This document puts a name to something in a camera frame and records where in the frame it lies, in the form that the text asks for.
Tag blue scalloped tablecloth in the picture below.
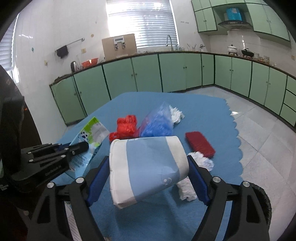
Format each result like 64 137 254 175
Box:
50 91 243 241

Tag brown cardboard box with label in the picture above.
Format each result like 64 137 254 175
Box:
102 34 137 61

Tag dark brown furniture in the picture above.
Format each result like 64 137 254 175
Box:
0 65 43 151

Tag green base cabinets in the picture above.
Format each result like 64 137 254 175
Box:
49 51 296 130

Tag green wall cabinets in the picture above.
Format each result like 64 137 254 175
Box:
191 0 290 42

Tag black trash bin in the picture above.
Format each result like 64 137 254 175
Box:
251 183 272 229

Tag green white snack wrapper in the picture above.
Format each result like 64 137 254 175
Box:
66 116 110 179

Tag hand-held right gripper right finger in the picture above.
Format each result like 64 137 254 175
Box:
187 155 271 241

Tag white window blind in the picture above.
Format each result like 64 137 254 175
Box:
0 19 18 70
106 0 179 49

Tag dark towel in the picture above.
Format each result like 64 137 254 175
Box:
56 46 69 59

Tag orange basin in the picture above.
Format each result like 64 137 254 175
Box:
81 58 99 67

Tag blue box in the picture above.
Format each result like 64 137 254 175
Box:
225 7 243 21

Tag steel towel rail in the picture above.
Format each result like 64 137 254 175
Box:
55 37 85 55

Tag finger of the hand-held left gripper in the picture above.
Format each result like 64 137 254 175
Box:
27 141 90 164
20 143 70 155

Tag striped under cloth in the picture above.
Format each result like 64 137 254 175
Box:
64 201 77 232

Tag white tissue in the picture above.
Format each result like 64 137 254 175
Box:
170 105 185 124
177 178 198 202
187 151 214 172

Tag steel range hood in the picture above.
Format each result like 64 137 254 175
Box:
217 20 252 29

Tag blue white tissue pack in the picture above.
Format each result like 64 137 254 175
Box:
109 136 187 209

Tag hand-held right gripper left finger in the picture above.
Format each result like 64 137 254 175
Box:
27 156 110 241

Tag orange foam net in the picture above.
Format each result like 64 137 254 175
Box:
109 115 139 142

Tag blue plastic bag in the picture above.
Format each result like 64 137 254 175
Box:
139 102 174 138

